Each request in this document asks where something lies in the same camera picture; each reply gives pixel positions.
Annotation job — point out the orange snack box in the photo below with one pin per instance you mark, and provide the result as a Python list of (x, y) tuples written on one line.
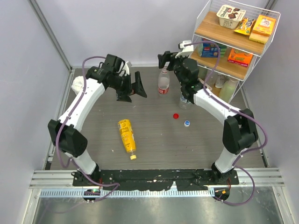
[(239, 57)]

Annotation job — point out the white bottle cap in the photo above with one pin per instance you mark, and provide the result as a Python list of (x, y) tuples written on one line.
[(187, 123)]

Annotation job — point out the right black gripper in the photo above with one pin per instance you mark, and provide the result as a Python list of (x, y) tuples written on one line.
[(167, 57)]

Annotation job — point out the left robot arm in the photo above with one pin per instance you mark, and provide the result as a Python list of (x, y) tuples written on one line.
[(65, 132)]

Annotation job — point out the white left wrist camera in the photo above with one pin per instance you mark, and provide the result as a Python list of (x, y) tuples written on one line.
[(125, 70)]

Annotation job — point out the clear bottle blue green label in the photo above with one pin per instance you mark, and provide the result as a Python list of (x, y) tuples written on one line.
[(184, 103)]

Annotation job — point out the yellow label bottle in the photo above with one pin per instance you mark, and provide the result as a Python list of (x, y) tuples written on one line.
[(127, 136)]

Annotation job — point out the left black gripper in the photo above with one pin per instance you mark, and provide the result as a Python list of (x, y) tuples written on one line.
[(123, 95)]

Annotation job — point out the yellow bottle cap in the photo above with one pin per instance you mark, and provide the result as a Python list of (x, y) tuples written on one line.
[(133, 157)]

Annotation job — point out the white wire shelf rack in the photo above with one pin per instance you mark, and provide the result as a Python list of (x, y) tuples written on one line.
[(207, 26)]

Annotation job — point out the yellow candy bag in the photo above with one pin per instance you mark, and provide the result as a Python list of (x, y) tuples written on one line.
[(245, 26)]

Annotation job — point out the red cap clear bottle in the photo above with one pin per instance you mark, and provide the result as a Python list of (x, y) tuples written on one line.
[(163, 82)]

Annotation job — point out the blue green box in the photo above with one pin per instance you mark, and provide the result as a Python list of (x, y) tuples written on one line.
[(210, 50)]

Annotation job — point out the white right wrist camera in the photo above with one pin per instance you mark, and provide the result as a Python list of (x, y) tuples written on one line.
[(186, 48)]

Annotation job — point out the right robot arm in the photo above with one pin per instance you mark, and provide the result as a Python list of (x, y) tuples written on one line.
[(239, 129)]

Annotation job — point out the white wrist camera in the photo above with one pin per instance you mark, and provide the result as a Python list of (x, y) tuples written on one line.
[(125, 70), (186, 48)]

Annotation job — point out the crumpled white paper towel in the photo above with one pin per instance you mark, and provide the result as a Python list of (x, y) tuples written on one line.
[(77, 84)]

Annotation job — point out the white slotted cable duct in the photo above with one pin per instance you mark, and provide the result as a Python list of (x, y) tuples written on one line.
[(81, 192)]

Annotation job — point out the white yogurt cup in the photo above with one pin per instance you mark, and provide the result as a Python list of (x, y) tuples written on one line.
[(230, 17)]

